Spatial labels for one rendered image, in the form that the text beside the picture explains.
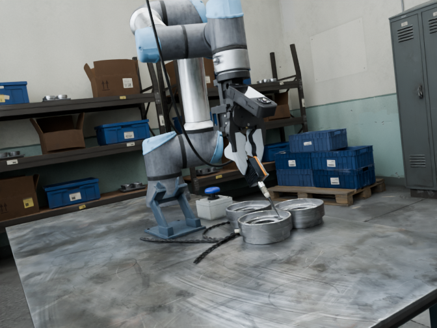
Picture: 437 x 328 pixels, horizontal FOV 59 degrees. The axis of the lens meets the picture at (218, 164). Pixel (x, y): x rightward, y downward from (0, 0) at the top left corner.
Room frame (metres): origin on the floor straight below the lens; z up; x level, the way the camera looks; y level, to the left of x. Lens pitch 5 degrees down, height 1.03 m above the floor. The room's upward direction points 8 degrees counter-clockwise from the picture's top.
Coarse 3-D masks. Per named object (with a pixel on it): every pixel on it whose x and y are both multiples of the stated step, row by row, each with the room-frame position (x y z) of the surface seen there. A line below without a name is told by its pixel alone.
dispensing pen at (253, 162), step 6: (246, 156) 0.83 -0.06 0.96; (252, 162) 0.80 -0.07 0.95; (252, 168) 0.80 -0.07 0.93; (258, 168) 0.80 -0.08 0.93; (246, 174) 0.82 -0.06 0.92; (252, 174) 0.80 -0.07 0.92; (258, 174) 0.79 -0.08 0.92; (264, 174) 0.79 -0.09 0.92; (246, 180) 0.82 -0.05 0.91; (252, 180) 0.80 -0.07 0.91; (258, 180) 0.80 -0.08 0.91; (252, 186) 0.81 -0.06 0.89; (264, 186) 0.79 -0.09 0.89; (264, 192) 0.79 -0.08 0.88; (270, 198) 0.78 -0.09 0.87; (276, 210) 0.77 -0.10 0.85
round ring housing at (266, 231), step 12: (252, 216) 0.80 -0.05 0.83; (264, 216) 0.80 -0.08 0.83; (288, 216) 0.73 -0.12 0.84; (240, 228) 0.73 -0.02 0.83; (252, 228) 0.71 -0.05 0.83; (264, 228) 0.70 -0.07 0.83; (276, 228) 0.70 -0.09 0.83; (288, 228) 0.72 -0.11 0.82; (252, 240) 0.72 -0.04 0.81; (264, 240) 0.71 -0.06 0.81; (276, 240) 0.71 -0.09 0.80
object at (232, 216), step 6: (234, 204) 0.91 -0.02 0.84; (240, 204) 0.92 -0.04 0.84; (246, 204) 0.92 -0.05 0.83; (252, 204) 0.92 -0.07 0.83; (258, 204) 0.92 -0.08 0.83; (264, 204) 0.90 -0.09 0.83; (270, 204) 0.85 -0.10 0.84; (228, 210) 0.85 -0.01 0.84; (240, 210) 0.89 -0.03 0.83; (246, 210) 0.89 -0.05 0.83; (252, 210) 0.82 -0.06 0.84; (258, 210) 0.83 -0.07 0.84; (264, 210) 0.83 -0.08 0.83; (228, 216) 0.85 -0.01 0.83; (234, 216) 0.84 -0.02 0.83; (240, 216) 0.83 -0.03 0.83; (234, 222) 0.84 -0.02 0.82
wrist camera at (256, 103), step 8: (232, 88) 0.80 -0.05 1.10; (240, 88) 0.80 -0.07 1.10; (248, 88) 0.81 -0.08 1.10; (232, 96) 0.80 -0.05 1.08; (240, 96) 0.78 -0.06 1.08; (248, 96) 0.77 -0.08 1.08; (256, 96) 0.77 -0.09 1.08; (264, 96) 0.78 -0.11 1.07; (240, 104) 0.78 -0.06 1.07; (248, 104) 0.76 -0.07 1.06; (256, 104) 0.74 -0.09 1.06; (264, 104) 0.74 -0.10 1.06; (272, 104) 0.75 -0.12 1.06; (256, 112) 0.74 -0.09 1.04; (264, 112) 0.74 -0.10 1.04; (272, 112) 0.75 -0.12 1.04
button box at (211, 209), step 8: (200, 200) 1.00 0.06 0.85; (208, 200) 0.98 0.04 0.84; (216, 200) 0.97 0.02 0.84; (224, 200) 0.98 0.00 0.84; (200, 208) 0.99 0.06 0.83; (208, 208) 0.96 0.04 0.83; (216, 208) 0.96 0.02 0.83; (224, 208) 0.97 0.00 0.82; (200, 216) 1.00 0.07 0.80; (208, 216) 0.96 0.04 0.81; (216, 216) 0.96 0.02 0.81; (224, 216) 0.97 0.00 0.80
